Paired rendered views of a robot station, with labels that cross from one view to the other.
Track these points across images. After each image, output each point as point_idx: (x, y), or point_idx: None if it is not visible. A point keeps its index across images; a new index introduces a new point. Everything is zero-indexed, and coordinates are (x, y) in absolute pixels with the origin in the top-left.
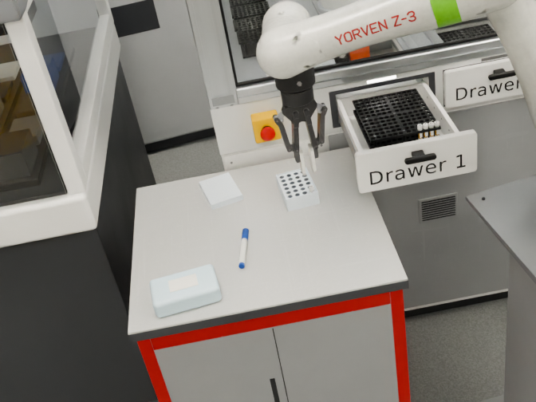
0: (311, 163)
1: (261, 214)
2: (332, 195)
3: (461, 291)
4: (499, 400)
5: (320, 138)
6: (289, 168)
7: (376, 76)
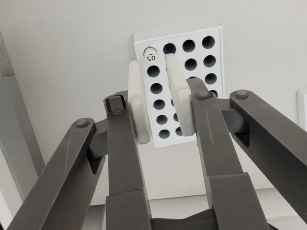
0: (143, 87)
1: (274, 25)
2: (103, 58)
3: (14, 79)
4: None
5: (85, 134)
6: (186, 169)
7: None
